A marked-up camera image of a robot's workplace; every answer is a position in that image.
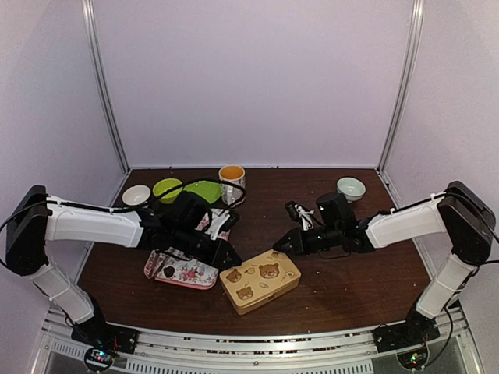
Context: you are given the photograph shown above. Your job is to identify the pale celadon small bowl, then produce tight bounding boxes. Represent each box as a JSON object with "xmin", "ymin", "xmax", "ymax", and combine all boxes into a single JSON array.
[{"xmin": 336, "ymin": 177, "xmax": 366, "ymax": 203}]

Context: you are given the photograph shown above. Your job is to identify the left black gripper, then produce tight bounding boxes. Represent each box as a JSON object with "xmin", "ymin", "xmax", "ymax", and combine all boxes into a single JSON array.
[{"xmin": 172, "ymin": 224, "xmax": 242, "ymax": 269}]

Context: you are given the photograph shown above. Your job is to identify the right aluminium corner post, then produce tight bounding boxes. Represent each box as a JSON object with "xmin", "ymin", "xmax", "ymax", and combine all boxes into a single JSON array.
[{"xmin": 377, "ymin": 0, "xmax": 425, "ymax": 175}]

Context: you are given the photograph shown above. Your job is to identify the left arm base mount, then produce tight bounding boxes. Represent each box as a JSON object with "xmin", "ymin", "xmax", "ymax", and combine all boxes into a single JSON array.
[{"xmin": 65, "ymin": 311, "xmax": 139, "ymax": 373}]

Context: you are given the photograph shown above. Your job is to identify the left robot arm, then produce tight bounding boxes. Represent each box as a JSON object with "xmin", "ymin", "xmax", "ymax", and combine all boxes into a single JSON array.
[{"xmin": 2, "ymin": 185, "xmax": 242, "ymax": 346}]

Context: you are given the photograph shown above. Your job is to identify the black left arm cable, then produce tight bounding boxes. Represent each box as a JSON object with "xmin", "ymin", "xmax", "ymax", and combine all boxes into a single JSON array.
[{"xmin": 0, "ymin": 178, "xmax": 247, "ymax": 273}]

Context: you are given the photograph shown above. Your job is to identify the floral mug orange inside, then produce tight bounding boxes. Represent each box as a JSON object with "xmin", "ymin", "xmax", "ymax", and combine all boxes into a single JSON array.
[{"xmin": 218, "ymin": 165, "xmax": 246, "ymax": 207}]

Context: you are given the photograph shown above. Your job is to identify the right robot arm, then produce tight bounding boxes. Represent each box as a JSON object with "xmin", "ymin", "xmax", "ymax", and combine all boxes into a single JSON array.
[{"xmin": 273, "ymin": 181, "xmax": 498, "ymax": 344}]

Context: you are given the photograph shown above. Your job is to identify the floral rectangular tray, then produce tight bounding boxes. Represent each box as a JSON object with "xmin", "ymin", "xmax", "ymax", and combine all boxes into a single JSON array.
[{"xmin": 149, "ymin": 231, "xmax": 230, "ymax": 291}]

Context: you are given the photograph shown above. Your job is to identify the green plastic plate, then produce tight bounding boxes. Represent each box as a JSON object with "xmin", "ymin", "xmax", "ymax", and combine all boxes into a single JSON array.
[{"xmin": 183, "ymin": 181, "xmax": 221, "ymax": 204}]

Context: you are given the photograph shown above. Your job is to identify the dark chocolate piece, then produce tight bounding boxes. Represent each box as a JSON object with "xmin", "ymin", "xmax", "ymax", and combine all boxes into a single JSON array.
[{"xmin": 163, "ymin": 266, "xmax": 175, "ymax": 278}]

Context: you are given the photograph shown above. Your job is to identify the tan tin lid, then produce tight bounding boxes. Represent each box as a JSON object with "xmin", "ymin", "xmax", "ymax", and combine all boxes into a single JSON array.
[{"xmin": 219, "ymin": 249, "xmax": 301, "ymax": 315}]

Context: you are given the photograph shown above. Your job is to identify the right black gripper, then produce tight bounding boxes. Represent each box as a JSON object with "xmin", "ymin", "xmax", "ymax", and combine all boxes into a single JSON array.
[{"xmin": 273, "ymin": 224, "xmax": 342, "ymax": 256}]

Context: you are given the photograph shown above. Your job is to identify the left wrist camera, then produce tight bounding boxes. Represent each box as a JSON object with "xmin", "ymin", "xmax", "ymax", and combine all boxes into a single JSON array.
[{"xmin": 167, "ymin": 192, "xmax": 241, "ymax": 238}]

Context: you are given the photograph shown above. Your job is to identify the green plastic bowl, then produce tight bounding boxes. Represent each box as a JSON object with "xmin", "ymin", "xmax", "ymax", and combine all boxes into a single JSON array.
[{"xmin": 153, "ymin": 178, "xmax": 182, "ymax": 204}]

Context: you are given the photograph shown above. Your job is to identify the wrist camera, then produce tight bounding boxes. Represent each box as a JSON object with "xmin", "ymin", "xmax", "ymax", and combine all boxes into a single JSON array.
[
  {"xmin": 167, "ymin": 192, "xmax": 241, "ymax": 238},
  {"xmin": 285, "ymin": 201, "xmax": 313, "ymax": 231}
]

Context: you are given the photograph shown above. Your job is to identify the aluminium corner post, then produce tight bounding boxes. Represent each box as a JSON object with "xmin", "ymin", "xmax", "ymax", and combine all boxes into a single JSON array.
[
  {"xmin": 377, "ymin": 0, "xmax": 425, "ymax": 175},
  {"xmin": 81, "ymin": 0, "xmax": 130, "ymax": 174}
]

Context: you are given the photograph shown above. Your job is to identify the aluminium front rail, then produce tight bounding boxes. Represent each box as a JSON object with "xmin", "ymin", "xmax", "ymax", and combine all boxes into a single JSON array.
[{"xmin": 27, "ymin": 307, "xmax": 485, "ymax": 373}]

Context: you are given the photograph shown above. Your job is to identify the dark blue white bowl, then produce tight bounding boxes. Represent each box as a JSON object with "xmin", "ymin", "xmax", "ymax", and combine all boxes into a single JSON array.
[{"xmin": 122, "ymin": 185, "xmax": 151, "ymax": 206}]

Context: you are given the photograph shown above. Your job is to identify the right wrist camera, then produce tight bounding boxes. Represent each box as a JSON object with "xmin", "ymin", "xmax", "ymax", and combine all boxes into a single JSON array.
[{"xmin": 285, "ymin": 201, "xmax": 313, "ymax": 231}]

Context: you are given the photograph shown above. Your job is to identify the tan chocolate tin box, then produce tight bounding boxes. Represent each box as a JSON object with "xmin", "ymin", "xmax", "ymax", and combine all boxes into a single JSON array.
[{"xmin": 220, "ymin": 263, "xmax": 301, "ymax": 315}]

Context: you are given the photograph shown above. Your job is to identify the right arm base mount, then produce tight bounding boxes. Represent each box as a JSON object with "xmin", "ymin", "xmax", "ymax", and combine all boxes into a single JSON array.
[{"xmin": 373, "ymin": 308, "xmax": 440, "ymax": 371}]

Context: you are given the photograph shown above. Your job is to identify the metal tongs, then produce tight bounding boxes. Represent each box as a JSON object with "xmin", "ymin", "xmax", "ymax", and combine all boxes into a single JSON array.
[{"xmin": 144, "ymin": 251, "xmax": 163, "ymax": 280}]

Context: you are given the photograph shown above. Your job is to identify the left aluminium corner post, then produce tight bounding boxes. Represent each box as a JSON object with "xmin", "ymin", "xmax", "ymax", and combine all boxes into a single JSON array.
[{"xmin": 81, "ymin": 0, "xmax": 130, "ymax": 174}]

